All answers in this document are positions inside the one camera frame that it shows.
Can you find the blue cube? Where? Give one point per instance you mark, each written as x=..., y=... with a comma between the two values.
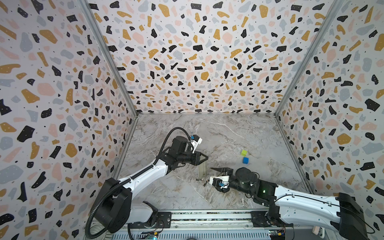
x=245, y=160

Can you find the white handle object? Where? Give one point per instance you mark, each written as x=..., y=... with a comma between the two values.
x=319, y=231

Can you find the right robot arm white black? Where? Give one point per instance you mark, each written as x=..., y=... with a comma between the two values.
x=287, y=208

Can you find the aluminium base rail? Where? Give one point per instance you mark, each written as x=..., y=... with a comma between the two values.
x=214, y=225

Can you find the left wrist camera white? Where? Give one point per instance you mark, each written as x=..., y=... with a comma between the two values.
x=195, y=140

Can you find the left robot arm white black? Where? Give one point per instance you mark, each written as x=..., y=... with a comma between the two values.
x=114, y=205

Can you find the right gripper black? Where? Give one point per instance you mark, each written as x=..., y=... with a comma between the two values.
x=226, y=175

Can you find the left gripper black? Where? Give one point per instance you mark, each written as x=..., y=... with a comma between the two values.
x=196, y=158

